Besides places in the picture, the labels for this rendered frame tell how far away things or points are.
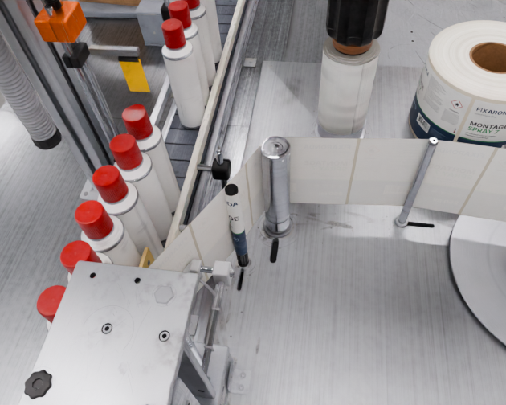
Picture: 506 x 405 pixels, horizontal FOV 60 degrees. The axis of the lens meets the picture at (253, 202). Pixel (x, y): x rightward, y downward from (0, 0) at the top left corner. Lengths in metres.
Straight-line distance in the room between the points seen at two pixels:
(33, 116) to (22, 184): 0.39
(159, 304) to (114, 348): 0.05
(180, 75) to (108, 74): 0.38
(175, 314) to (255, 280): 0.31
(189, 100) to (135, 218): 0.30
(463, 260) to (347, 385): 0.25
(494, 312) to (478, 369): 0.08
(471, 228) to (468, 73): 0.24
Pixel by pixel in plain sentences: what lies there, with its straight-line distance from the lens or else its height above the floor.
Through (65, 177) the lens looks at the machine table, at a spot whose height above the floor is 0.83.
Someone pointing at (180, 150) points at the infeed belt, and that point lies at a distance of 0.83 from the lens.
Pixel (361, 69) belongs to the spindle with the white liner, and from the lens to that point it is 0.70.
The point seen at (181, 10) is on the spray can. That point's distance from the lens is 0.78.
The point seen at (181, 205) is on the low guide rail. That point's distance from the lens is 0.70.
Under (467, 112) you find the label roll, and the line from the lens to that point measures 0.76.
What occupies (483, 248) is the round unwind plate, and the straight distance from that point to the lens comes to 0.73.
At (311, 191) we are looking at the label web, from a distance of 0.66.
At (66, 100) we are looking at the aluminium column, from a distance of 0.71.
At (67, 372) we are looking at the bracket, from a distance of 0.38.
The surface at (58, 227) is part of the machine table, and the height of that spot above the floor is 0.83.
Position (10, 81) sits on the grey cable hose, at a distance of 0.56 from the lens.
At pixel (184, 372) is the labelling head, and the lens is 0.45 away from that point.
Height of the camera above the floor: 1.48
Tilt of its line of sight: 55 degrees down
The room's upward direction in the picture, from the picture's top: 6 degrees counter-clockwise
